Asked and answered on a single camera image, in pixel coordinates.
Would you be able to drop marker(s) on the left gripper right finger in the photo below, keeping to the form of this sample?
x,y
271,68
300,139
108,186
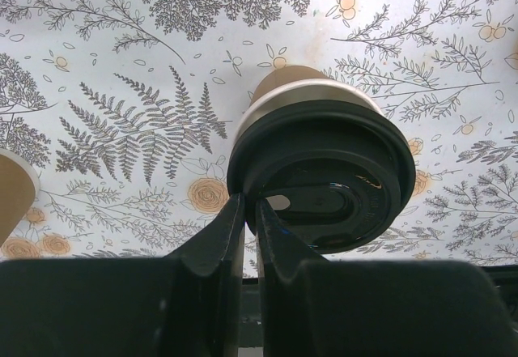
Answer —
x,y
311,306

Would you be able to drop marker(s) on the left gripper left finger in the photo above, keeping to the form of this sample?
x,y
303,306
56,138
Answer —
x,y
184,304

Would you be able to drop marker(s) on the black coffee cup lid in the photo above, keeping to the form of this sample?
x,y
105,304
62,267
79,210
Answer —
x,y
346,171

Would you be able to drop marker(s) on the brown paper coffee cup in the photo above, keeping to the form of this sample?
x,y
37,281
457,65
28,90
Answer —
x,y
294,84

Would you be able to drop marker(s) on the floral patterned table mat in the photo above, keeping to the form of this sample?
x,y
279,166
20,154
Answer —
x,y
126,109

